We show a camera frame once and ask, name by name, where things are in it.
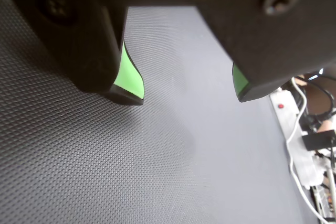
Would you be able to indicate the large grey textured mat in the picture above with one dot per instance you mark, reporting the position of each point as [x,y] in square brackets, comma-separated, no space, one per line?
[157,155]

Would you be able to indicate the white power strip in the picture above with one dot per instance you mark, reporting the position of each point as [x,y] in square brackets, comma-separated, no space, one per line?
[286,111]

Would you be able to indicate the small black box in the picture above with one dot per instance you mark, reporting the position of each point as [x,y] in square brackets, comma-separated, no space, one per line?
[317,140]

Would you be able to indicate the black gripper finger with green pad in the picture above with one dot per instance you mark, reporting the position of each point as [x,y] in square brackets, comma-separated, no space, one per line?
[262,37]
[73,37]

